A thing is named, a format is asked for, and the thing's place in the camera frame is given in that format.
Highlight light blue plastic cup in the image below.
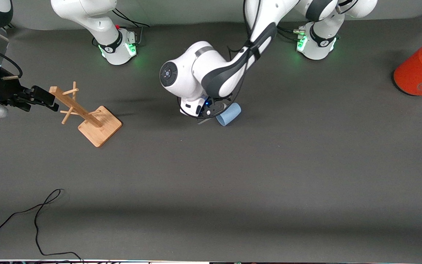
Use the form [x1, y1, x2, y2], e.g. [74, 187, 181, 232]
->
[216, 103, 242, 127]

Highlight wooden cup rack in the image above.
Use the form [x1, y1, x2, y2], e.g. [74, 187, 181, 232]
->
[49, 81, 123, 148]

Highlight orange cylindrical can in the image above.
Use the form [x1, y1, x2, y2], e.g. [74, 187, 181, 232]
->
[393, 36, 422, 97]

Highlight black right arm base cables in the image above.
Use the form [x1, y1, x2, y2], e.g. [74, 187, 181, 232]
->
[112, 8, 149, 28]

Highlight black arm base cables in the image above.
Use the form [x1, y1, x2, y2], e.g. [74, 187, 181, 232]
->
[277, 22, 307, 41]
[112, 8, 149, 28]

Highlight thin black loose cable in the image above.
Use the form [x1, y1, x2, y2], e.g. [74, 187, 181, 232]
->
[0, 189, 84, 263]

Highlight black left arm base cables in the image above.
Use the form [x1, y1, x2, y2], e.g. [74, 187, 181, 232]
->
[277, 22, 307, 41]

